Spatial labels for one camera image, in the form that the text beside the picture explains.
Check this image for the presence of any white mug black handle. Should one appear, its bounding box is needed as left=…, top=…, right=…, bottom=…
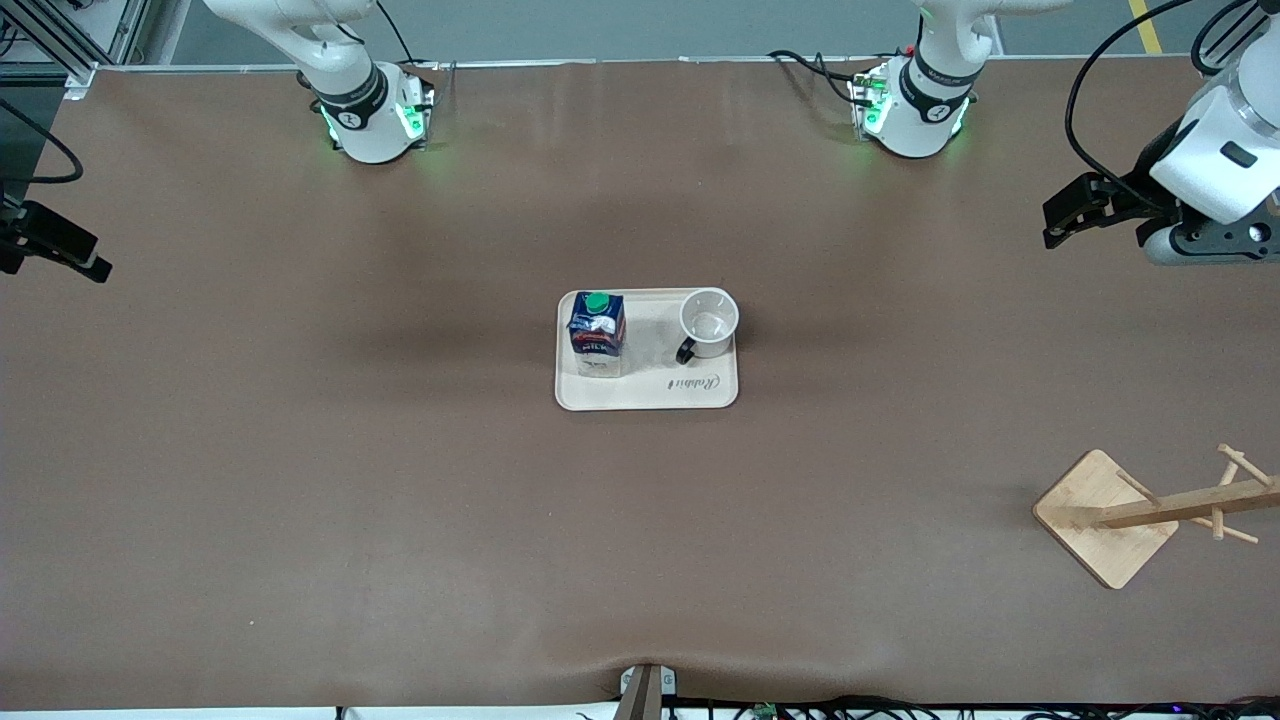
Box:
left=675, top=287, right=741, bottom=366

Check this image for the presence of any blue milk carton green cap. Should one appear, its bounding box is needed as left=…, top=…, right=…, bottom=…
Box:
left=567, top=290, right=628, bottom=379

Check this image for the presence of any wooden cup rack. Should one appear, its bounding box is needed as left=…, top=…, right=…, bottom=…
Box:
left=1032, top=443, right=1280, bottom=591

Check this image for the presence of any beige plastic tray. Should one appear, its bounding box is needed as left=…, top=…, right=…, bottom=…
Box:
left=555, top=288, right=741, bottom=412

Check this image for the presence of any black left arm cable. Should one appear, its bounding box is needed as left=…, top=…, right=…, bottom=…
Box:
left=1064, top=0, right=1263, bottom=217

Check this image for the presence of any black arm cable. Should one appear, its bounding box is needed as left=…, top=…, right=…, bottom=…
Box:
left=1064, top=0, right=1263, bottom=217
left=0, top=98, right=83, bottom=187

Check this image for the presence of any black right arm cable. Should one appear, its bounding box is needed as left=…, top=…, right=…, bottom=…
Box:
left=0, top=98, right=83, bottom=187

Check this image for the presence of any aluminium frame profile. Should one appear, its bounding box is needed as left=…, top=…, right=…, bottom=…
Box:
left=0, top=0, right=151, bottom=99

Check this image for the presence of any black base cable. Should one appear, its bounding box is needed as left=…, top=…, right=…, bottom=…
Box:
left=768, top=48, right=863, bottom=105

